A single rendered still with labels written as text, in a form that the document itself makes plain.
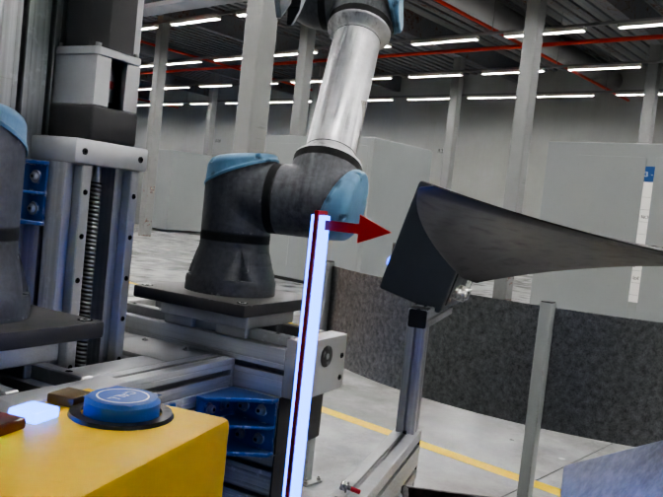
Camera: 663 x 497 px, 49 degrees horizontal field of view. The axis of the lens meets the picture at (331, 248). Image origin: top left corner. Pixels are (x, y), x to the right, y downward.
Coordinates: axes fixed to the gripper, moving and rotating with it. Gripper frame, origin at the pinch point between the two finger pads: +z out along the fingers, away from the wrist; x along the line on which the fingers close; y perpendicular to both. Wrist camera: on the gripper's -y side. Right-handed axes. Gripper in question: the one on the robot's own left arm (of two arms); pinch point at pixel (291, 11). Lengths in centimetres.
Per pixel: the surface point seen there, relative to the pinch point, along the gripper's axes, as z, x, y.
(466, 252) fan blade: 26.1, 19.8, -27.5
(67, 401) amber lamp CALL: 35, 51, -12
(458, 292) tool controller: 35, -35, -19
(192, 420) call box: 36, 49, -18
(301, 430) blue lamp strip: 43, 26, -16
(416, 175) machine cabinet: -40, -1014, 212
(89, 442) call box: 36, 55, -16
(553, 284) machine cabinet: 73, -638, -17
